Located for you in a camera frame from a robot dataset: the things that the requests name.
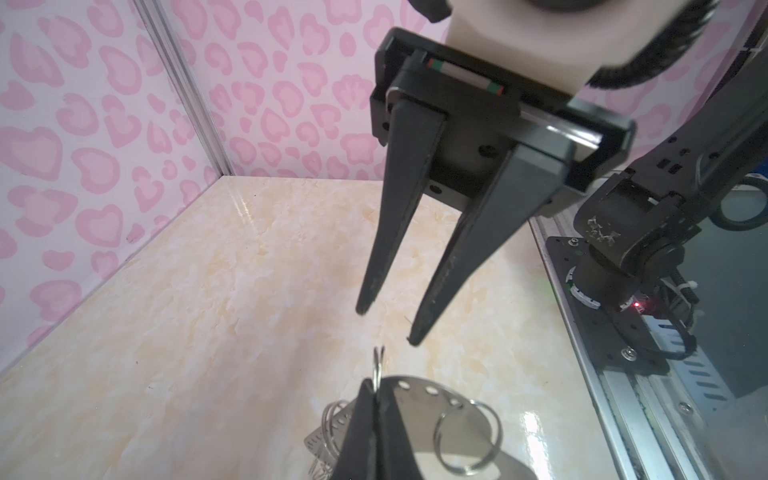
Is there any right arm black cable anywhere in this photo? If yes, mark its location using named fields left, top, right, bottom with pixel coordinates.
left=584, top=0, right=721, bottom=91

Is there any silver carabiner keyring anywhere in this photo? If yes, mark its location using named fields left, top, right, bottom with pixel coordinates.
left=304, top=347, right=536, bottom=479

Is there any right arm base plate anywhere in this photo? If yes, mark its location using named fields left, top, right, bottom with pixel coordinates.
left=545, top=237, right=698, bottom=376

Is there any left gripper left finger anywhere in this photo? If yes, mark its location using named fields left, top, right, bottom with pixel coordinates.
left=330, top=379, right=378, bottom=480

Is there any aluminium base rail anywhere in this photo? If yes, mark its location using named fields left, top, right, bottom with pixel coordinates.
left=531, top=214, right=767, bottom=479

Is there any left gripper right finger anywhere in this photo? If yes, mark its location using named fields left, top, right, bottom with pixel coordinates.
left=375, top=380, right=422, bottom=480

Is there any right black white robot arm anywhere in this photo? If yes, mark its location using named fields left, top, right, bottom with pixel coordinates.
left=356, top=28, right=767, bottom=346

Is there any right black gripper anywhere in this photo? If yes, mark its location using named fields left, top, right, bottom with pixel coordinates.
left=355, top=28, right=635, bottom=346

